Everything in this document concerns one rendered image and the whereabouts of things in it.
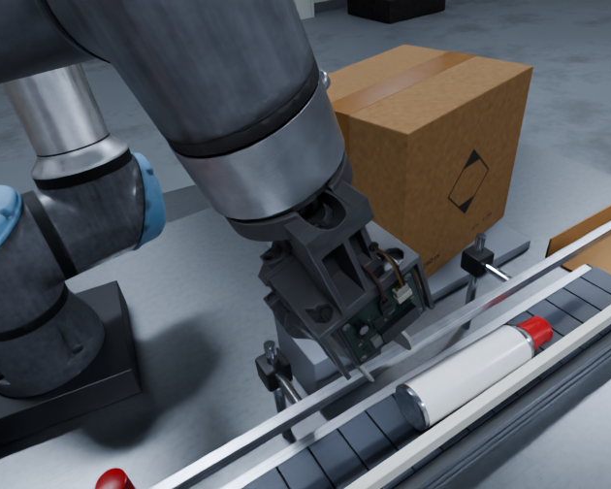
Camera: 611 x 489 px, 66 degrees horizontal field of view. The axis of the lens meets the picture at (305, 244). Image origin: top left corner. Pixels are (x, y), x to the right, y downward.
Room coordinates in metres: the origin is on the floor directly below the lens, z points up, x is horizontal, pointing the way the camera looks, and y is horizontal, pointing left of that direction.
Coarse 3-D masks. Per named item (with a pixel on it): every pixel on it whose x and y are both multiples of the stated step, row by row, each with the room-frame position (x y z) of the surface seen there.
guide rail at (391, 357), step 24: (600, 240) 0.48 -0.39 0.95; (552, 264) 0.43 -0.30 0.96; (504, 288) 0.40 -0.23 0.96; (456, 312) 0.37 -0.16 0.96; (480, 312) 0.38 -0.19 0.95; (432, 336) 0.34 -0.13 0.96; (384, 360) 0.31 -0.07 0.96; (336, 384) 0.29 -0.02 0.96; (360, 384) 0.30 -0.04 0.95; (288, 408) 0.27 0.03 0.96; (312, 408) 0.27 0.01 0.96; (264, 432) 0.25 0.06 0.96; (216, 456) 0.23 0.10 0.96; (240, 456) 0.23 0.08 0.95; (168, 480) 0.21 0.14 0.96; (192, 480) 0.21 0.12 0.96
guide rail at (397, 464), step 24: (600, 312) 0.39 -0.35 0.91; (576, 336) 0.36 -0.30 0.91; (552, 360) 0.33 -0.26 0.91; (504, 384) 0.30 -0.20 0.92; (480, 408) 0.28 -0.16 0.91; (432, 432) 0.26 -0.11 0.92; (456, 432) 0.26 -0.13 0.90; (408, 456) 0.23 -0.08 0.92; (360, 480) 0.22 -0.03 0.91; (384, 480) 0.22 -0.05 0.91
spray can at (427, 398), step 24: (504, 336) 0.35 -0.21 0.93; (528, 336) 0.36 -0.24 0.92; (552, 336) 0.37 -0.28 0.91; (456, 360) 0.33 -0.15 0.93; (480, 360) 0.32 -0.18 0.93; (504, 360) 0.33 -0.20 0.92; (528, 360) 0.33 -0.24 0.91; (408, 384) 0.30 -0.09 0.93; (432, 384) 0.30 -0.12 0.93; (456, 384) 0.30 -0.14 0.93; (480, 384) 0.30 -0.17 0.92; (408, 408) 0.30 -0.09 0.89; (432, 408) 0.28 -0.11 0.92; (456, 408) 0.29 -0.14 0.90
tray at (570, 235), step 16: (608, 208) 0.66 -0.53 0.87; (576, 224) 0.62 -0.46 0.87; (592, 224) 0.64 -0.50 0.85; (560, 240) 0.60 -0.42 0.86; (576, 240) 0.63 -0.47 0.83; (608, 240) 0.62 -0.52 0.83; (576, 256) 0.58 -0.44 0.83; (592, 256) 0.58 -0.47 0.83; (608, 256) 0.58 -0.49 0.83; (608, 272) 0.54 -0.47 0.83
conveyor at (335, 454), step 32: (576, 288) 0.47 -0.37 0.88; (608, 288) 0.46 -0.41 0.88; (512, 320) 0.42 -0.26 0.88; (576, 320) 0.41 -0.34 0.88; (576, 352) 0.36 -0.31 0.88; (384, 416) 0.30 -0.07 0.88; (320, 448) 0.27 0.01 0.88; (352, 448) 0.27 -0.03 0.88; (384, 448) 0.26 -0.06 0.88; (448, 448) 0.27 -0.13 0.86; (256, 480) 0.25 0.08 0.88; (288, 480) 0.24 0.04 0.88; (320, 480) 0.24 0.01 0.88; (352, 480) 0.23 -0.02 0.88
